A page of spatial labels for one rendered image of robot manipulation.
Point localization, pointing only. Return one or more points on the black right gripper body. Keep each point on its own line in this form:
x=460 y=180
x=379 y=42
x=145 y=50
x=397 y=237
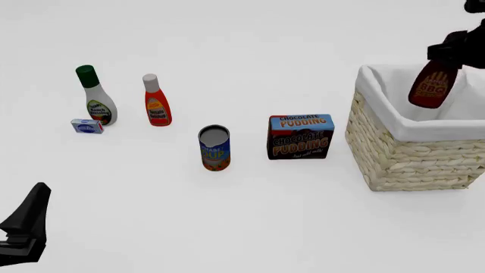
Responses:
x=473 y=48

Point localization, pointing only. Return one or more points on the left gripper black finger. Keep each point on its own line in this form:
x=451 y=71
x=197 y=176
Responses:
x=33 y=210

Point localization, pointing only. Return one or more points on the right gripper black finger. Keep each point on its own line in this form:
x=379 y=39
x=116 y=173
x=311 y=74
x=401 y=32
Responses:
x=447 y=52

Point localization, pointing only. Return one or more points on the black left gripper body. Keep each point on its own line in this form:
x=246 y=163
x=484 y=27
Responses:
x=22 y=250

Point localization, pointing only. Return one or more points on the brown bbq sauce bottle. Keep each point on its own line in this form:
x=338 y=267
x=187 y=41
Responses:
x=432 y=88

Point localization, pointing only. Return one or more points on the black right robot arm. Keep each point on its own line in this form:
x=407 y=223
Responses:
x=476 y=5

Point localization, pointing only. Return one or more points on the wicker basket white lining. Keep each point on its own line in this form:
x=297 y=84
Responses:
x=409 y=159

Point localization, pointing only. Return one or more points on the small blue white box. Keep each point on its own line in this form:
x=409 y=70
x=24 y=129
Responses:
x=86 y=126

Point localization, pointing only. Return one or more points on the ranch dressing bottle green cap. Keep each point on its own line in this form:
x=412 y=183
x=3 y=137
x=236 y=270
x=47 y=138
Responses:
x=99 y=99

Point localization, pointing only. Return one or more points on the red ketchup bottle grey cap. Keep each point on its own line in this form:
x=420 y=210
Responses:
x=157 y=105

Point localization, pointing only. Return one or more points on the chocolate pudding box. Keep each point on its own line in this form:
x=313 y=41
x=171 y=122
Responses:
x=301 y=139

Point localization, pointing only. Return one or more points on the soup can blue label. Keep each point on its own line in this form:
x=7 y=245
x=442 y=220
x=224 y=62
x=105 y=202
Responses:
x=214 y=150

